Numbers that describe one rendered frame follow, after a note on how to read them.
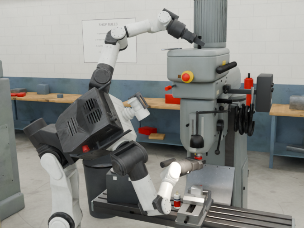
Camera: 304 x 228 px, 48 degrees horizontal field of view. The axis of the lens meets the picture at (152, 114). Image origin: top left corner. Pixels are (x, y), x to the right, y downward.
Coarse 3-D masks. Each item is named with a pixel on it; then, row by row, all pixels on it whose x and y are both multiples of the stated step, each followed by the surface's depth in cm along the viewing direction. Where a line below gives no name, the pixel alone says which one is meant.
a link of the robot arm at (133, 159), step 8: (128, 152) 156; (136, 152) 156; (128, 160) 153; (136, 160) 155; (144, 160) 158; (128, 168) 153; (136, 168) 155; (144, 168) 157; (136, 176) 156; (144, 176) 157
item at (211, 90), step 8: (216, 80) 181; (224, 80) 199; (176, 88) 185; (184, 88) 183; (192, 88) 182; (200, 88) 180; (208, 88) 178; (216, 88) 179; (176, 96) 186; (184, 96) 184; (192, 96) 182; (200, 96) 181; (208, 96) 179; (216, 96) 180
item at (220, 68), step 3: (228, 63) 190; (231, 63) 193; (234, 63) 200; (219, 66) 169; (222, 66) 170; (225, 66) 175; (228, 66) 182; (231, 66) 189; (234, 66) 201; (216, 69) 168; (219, 69) 168; (222, 69) 167; (225, 69) 173; (228, 69) 183; (219, 72) 168; (222, 72) 168
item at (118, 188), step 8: (112, 168) 223; (112, 176) 216; (120, 176) 215; (128, 176) 214; (112, 184) 217; (120, 184) 216; (128, 184) 215; (112, 192) 218; (120, 192) 217; (128, 192) 216; (112, 200) 220; (120, 200) 218; (128, 200) 217; (136, 200) 216
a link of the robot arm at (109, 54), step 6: (114, 30) 180; (120, 30) 180; (108, 36) 180; (114, 36) 179; (120, 36) 179; (108, 42) 179; (114, 42) 179; (102, 48) 181; (108, 48) 179; (114, 48) 179; (102, 54) 178; (108, 54) 177; (114, 54) 179; (102, 60) 176; (108, 60) 176; (114, 60) 179; (114, 66) 181
